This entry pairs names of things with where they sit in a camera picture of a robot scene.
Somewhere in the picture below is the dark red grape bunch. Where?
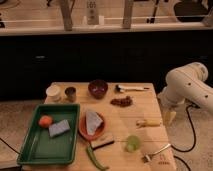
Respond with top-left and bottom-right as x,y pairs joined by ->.
110,96 -> 133,107

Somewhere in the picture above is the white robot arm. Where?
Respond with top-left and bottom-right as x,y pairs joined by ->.
157,62 -> 213,126

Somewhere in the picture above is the yellow banana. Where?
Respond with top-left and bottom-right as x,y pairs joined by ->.
136,120 -> 161,128

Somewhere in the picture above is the green cup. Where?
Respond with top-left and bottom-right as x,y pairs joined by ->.
125,135 -> 141,153

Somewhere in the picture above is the silver fork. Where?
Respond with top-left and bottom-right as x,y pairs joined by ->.
142,143 -> 171,163

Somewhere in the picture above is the wooden block brush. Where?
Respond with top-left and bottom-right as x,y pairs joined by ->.
90,134 -> 114,150

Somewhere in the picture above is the grey folded cloth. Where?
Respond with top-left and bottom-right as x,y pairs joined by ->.
86,110 -> 103,135

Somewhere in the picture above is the dark red bowl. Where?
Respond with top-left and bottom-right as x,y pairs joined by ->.
88,79 -> 108,99

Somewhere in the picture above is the orange plate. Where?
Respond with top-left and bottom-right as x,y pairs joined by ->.
78,112 -> 108,142

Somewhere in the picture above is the green chili pepper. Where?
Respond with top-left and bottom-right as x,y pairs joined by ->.
86,145 -> 109,171

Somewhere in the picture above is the black chair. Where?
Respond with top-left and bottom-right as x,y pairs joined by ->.
174,0 -> 208,22

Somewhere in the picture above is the blue-grey sponge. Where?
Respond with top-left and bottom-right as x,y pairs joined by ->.
49,120 -> 70,137

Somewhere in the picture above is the white round container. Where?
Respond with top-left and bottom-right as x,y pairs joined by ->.
46,85 -> 61,101

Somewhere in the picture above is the orange fruit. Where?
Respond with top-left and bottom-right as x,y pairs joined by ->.
38,115 -> 53,128

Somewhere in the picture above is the green plastic tray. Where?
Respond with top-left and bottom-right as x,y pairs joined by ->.
17,104 -> 80,165

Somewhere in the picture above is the black cable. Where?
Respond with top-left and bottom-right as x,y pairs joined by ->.
170,103 -> 198,171

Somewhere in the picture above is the wooden post right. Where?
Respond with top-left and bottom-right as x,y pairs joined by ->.
122,0 -> 134,29

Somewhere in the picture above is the wooden post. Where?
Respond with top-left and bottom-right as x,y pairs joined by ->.
59,0 -> 73,31
122,0 -> 134,29

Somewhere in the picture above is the wooden post left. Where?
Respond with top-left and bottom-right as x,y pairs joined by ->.
59,0 -> 73,31

